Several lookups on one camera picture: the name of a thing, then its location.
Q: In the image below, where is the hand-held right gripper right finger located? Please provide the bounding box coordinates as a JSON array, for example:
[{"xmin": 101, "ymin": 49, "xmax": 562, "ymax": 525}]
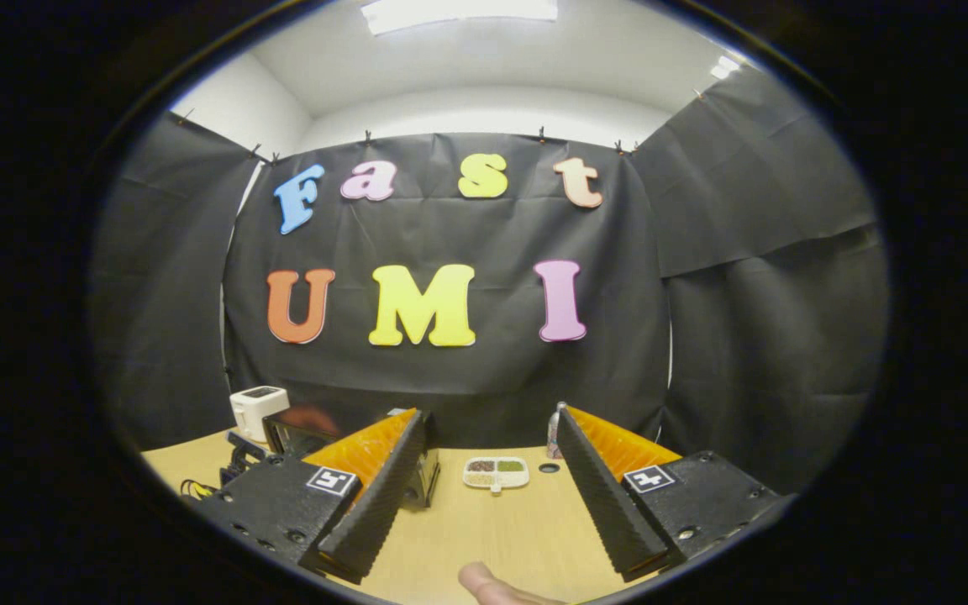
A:
[{"xmin": 555, "ymin": 403, "xmax": 787, "ymax": 582}]

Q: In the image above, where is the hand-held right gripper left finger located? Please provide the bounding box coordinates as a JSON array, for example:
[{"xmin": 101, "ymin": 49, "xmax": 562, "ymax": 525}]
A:
[{"xmin": 190, "ymin": 408, "xmax": 430, "ymax": 585}]

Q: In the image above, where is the black electric oven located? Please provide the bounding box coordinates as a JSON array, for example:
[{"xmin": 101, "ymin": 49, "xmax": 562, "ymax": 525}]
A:
[{"xmin": 263, "ymin": 406, "xmax": 441, "ymax": 509}]

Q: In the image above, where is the white toaster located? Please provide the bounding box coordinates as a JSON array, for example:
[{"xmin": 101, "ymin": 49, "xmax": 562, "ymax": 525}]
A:
[{"xmin": 229, "ymin": 386, "xmax": 290, "ymax": 444}]

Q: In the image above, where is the silver spray bottle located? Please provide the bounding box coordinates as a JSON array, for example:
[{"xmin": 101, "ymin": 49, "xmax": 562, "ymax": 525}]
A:
[{"xmin": 546, "ymin": 402, "xmax": 567, "ymax": 460}]

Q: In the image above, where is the white divided snack tray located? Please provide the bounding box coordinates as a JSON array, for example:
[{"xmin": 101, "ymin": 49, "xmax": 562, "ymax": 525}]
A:
[{"xmin": 462, "ymin": 456, "xmax": 530, "ymax": 494}]

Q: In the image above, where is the large ceiling light panel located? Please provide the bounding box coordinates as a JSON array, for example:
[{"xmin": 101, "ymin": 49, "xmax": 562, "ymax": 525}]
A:
[{"xmin": 360, "ymin": 0, "xmax": 559, "ymax": 36}]

